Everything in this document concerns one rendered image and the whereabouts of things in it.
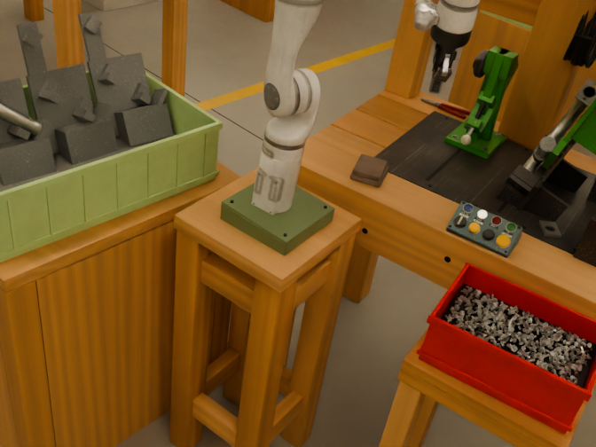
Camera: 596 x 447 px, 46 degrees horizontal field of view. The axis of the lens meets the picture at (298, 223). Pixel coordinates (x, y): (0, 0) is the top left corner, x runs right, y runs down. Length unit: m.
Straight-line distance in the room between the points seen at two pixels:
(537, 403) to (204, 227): 0.79
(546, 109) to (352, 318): 1.08
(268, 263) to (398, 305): 1.33
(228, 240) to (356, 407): 1.00
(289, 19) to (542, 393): 0.84
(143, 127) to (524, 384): 1.13
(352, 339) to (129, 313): 1.00
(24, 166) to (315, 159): 0.70
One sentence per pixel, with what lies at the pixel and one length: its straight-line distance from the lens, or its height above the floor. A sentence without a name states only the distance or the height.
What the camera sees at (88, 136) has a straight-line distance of 1.83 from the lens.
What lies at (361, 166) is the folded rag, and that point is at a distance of 1.76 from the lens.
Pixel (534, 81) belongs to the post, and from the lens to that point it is 2.10.
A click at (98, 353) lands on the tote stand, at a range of 1.91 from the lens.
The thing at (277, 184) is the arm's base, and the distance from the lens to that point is 1.54.
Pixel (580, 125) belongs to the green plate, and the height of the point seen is 1.16.
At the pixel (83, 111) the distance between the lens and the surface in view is 1.82.
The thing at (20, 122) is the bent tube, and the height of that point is 0.97.
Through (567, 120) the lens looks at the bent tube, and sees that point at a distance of 1.86.
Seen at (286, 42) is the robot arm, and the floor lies 1.30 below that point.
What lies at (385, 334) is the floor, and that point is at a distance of 2.66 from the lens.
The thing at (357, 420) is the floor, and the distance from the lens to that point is 2.37.
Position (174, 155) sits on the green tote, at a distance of 1.75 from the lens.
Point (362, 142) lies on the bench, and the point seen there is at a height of 0.88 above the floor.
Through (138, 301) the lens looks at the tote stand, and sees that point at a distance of 1.88.
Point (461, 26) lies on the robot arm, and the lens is 1.36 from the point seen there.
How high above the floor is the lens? 1.82
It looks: 36 degrees down
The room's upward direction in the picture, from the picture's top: 9 degrees clockwise
